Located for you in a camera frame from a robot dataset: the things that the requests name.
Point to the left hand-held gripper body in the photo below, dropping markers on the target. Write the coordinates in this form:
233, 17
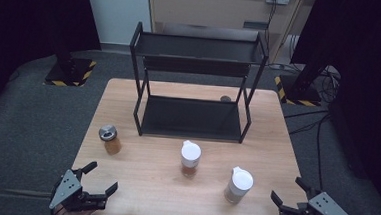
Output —
66, 188

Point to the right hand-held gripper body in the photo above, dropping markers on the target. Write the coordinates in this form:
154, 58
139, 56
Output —
326, 209

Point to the silver-lid glass spice jar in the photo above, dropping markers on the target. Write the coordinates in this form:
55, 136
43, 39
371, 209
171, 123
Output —
109, 139

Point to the white-lid jar with brown spice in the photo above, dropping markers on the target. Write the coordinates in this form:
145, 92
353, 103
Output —
190, 157

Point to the black metal two-tier rack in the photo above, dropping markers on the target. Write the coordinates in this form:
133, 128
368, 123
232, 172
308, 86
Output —
191, 117

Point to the white-lid jar with pale contents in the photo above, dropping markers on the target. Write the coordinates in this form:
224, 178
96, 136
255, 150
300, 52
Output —
239, 185

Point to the stand base with striped tape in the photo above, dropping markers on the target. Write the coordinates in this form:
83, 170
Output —
68, 75
299, 94

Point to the round grey table grommet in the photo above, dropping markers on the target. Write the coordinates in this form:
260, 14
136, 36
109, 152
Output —
225, 98

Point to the black curtain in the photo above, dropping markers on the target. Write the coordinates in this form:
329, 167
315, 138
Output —
33, 27
370, 81

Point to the beige wooden cabinet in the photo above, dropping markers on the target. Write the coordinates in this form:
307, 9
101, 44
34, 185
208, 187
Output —
211, 8

